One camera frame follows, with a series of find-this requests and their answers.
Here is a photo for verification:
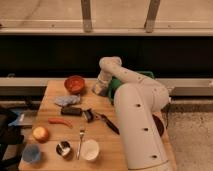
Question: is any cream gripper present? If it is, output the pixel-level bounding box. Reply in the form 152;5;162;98
92;71;112;96

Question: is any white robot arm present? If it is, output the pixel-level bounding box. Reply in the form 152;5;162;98
93;57;173;171

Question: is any green plastic tray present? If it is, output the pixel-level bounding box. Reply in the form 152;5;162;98
108;71;155;104

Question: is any red bowl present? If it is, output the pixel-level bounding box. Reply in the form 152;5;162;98
64;75;85;94

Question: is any crumpled blue cloth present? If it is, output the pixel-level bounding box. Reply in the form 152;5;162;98
54;95;81;107

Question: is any black rectangular block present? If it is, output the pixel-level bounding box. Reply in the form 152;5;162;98
61;106;82;116

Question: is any silver fork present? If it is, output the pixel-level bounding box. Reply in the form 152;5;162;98
76;129;85;160

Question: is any purple bowl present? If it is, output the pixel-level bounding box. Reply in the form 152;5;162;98
152;115;164;136

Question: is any white cup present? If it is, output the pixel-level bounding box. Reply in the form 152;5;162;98
81;139;100;162

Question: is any small metal cup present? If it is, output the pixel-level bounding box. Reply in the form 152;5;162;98
56;141;71;157

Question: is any red yellow apple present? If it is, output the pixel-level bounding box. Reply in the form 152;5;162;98
32;127;49;142

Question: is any blue cup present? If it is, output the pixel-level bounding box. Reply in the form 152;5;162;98
22;144;41;164

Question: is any black chair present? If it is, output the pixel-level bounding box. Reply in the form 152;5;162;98
0;106;24;171

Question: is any black handled peeler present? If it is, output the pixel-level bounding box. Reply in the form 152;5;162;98
83;109;120;135

